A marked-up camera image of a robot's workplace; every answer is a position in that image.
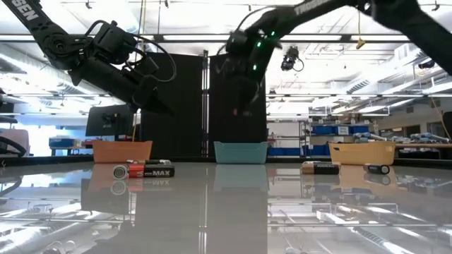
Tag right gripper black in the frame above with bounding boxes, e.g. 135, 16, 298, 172
227, 75, 264, 116

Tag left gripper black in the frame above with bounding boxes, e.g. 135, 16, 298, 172
129, 75, 174, 116

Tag red and black Energizer battery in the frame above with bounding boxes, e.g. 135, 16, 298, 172
127, 163, 176, 179
362, 163, 391, 176

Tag black room divider panel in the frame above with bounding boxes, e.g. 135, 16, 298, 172
207, 48, 268, 158
142, 52, 206, 159

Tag teal plastic bin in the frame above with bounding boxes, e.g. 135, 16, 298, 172
213, 140, 268, 165

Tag black computer monitor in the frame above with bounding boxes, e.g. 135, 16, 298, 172
85, 104, 136, 142

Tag orange plastic bin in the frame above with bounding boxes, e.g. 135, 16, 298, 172
92, 140, 153, 164

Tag shelf with blue crates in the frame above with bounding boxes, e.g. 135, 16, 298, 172
267, 121, 370, 158

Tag ceiling light strip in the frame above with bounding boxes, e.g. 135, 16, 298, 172
280, 34, 343, 42
350, 34, 410, 42
162, 34, 231, 42

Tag blue storage box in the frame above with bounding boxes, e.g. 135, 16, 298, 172
48, 137, 76, 148

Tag yellow plastic bin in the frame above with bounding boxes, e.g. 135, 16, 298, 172
328, 140, 397, 167

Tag wooden workbench top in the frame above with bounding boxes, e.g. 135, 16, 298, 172
395, 143, 452, 149

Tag grey metal tubes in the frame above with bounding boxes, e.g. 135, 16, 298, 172
409, 132, 451, 144

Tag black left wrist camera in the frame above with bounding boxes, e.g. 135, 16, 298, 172
131, 55, 160, 77

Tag yellow hanging cable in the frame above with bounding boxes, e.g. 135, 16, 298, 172
355, 10, 367, 50

